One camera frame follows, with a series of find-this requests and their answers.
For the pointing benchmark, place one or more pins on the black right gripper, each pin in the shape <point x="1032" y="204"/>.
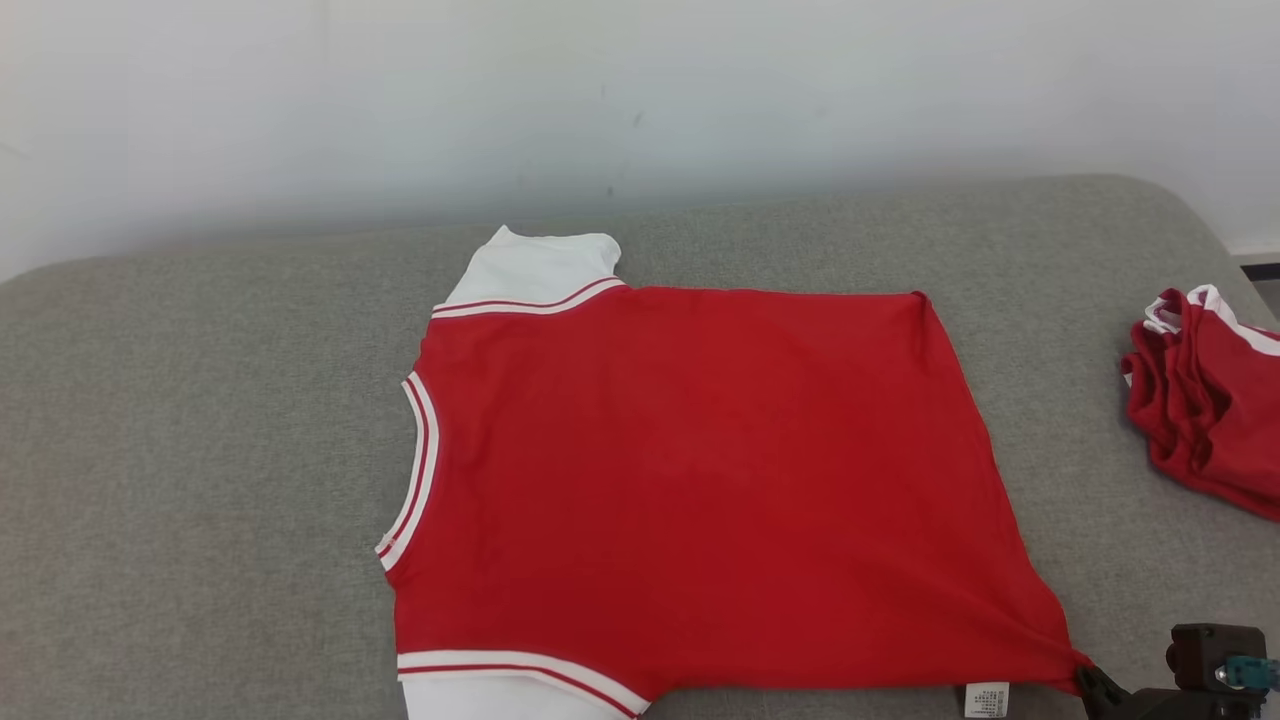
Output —
<point x="1190" y="706"/>

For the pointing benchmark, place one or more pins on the red Bulls shorts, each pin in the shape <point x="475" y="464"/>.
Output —
<point x="1215" y="410"/>

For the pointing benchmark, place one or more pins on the red white Bulls jersey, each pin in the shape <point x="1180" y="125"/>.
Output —
<point x="700" y="480"/>

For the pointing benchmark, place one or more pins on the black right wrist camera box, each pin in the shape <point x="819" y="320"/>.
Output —
<point x="1200" y="655"/>

